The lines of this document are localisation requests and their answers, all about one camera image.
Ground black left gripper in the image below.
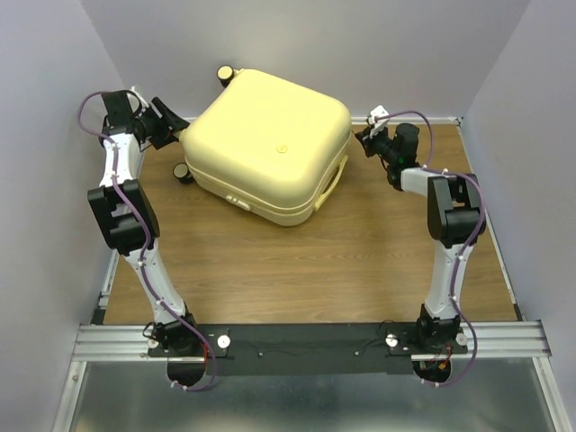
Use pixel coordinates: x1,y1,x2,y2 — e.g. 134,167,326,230
131,97,189,150

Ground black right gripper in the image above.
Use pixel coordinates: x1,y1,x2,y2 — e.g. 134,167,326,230
356,124,398,165

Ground cream yellow suitcase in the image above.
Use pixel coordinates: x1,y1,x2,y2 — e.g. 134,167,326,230
179,65,352,227

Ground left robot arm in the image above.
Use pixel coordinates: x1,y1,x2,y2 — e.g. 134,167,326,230
83,89,207,356

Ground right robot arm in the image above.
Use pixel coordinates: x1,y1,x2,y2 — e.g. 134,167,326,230
355,122,485,353

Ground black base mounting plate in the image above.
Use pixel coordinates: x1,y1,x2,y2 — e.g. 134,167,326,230
148,321,468,377

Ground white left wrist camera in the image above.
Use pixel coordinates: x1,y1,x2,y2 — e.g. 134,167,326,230
130,85,149,118

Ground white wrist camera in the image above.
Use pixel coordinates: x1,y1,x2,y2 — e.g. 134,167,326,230
130,85,149,118
366,104,390,139

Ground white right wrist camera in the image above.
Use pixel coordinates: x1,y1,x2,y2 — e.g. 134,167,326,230
366,104,390,139

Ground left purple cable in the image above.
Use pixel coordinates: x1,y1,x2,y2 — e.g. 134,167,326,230
76,91,220,393

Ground aluminium frame rail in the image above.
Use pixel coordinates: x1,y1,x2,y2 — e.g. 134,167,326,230
53,320,571,431

